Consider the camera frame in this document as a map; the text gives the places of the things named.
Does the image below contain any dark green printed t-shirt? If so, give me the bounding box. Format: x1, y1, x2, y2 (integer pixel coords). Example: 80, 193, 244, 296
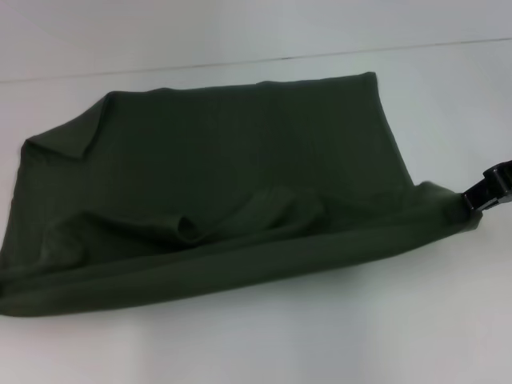
0, 70, 486, 320

